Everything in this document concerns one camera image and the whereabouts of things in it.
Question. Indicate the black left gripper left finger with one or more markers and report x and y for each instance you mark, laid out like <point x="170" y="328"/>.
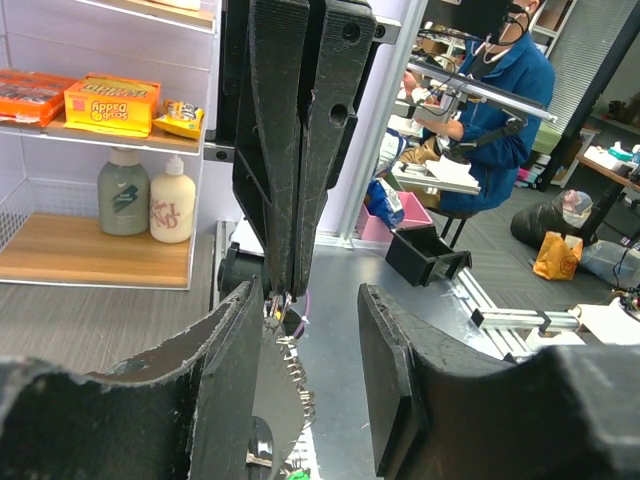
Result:
<point x="182" y="410"/>

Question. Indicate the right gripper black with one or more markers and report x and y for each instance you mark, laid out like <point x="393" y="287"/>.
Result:
<point x="291" y="78"/>

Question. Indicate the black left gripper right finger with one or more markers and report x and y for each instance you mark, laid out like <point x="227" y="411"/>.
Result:
<point x="440" y="409"/>

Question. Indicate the green key tag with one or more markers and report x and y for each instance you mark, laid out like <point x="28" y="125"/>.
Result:
<point x="299" y="474"/>

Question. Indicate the yellow snack bag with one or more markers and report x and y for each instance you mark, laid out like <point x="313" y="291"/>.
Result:
<point x="181" y="119"/>

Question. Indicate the person in blue jacket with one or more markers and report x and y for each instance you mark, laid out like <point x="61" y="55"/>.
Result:
<point x="514" y="65"/>

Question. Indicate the cream lotion bottle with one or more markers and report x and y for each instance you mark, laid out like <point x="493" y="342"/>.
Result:
<point x="172" y="203"/>

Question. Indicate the orange yellow snack box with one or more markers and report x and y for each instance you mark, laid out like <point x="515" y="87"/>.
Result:
<point x="112" y="105"/>

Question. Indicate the grey green lotion bottle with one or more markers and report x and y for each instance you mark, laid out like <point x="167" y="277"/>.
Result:
<point x="123" y="188"/>

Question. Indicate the orange snack box top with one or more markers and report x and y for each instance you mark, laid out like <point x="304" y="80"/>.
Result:
<point x="32" y="98"/>

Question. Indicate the white wire shelf rack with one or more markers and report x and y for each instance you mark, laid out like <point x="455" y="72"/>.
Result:
<point x="50" y="233"/>

